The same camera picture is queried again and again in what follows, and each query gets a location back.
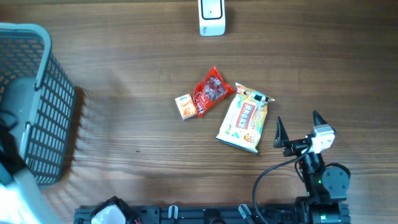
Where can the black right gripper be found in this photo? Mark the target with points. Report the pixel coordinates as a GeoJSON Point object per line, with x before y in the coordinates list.
{"type": "Point", "coordinates": [281, 140]}

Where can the yellow snack bag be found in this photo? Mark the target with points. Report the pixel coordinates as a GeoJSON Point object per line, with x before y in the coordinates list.
{"type": "Point", "coordinates": [244, 121]}

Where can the red candy bag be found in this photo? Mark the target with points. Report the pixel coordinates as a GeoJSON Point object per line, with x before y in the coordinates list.
{"type": "Point", "coordinates": [210, 91]}

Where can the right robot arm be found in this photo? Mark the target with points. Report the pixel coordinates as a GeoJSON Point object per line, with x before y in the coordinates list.
{"type": "Point", "coordinates": [326, 184]}

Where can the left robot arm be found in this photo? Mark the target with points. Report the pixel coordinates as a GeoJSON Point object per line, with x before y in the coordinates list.
{"type": "Point", "coordinates": [21, 200]}

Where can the white barcode scanner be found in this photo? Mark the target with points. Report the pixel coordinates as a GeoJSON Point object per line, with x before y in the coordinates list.
{"type": "Point", "coordinates": [212, 21]}

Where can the orange tissue pack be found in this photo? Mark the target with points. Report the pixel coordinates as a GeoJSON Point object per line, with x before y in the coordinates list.
{"type": "Point", "coordinates": [186, 106]}

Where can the grey plastic mesh basket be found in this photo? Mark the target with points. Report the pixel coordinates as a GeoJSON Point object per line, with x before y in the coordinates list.
{"type": "Point", "coordinates": [37, 100]}

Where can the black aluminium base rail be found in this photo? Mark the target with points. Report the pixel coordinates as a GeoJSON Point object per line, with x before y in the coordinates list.
{"type": "Point", "coordinates": [273, 213]}

